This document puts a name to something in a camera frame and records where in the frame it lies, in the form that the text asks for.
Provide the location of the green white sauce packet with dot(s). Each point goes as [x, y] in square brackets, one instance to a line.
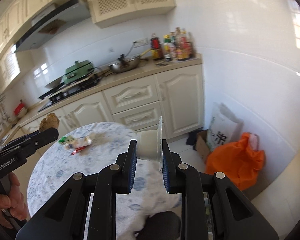
[65, 140]

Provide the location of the dark cloth on floor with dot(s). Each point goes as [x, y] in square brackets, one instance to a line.
[192, 138]

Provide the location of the brown round bun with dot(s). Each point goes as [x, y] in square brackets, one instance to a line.
[50, 121]

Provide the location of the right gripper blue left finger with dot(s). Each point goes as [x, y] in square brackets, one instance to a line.
[117, 178]

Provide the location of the steel wok pan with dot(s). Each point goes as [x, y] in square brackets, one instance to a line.
[124, 64]

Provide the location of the red small wrapper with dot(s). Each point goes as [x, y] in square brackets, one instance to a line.
[77, 150]

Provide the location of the orange plastic trash bag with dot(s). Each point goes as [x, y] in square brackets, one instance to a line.
[241, 161]

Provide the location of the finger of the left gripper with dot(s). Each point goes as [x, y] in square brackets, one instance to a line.
[31, 142]

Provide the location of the cardboard box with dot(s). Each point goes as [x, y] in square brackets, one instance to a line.
[201, 146]

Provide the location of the white noodle snack package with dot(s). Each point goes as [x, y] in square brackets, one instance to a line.
[78, 143]

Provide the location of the hanging utensil rack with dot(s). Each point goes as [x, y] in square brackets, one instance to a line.
[5, 119]

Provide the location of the white plastic cup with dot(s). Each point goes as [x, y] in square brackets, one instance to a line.
[149, 145]

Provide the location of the yellow cap condiment bottle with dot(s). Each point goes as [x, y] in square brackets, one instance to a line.
[167, 51]

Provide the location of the dark soy sauce bottle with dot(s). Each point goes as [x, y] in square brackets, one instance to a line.
[157, 53]

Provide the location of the green electric cooker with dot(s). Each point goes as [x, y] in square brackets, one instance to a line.
[77, 71]

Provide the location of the wall power outlet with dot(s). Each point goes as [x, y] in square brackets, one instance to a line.
[140, 42]

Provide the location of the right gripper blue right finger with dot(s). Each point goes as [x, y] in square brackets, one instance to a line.
[182, 178]

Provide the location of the white rice bag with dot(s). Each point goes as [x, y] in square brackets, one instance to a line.
[224, 127]

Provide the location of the person's left hand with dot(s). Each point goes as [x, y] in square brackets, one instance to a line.
[13, 201]

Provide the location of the range hood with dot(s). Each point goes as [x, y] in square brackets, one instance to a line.
[58, 20]

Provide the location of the red label oil bottle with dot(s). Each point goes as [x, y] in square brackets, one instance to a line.
[184, 48]

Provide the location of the cream lower kitchen cabinets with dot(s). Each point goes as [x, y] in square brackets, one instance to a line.
[135, 99]

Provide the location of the black gas stove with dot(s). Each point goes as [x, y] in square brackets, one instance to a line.
[67, 91]

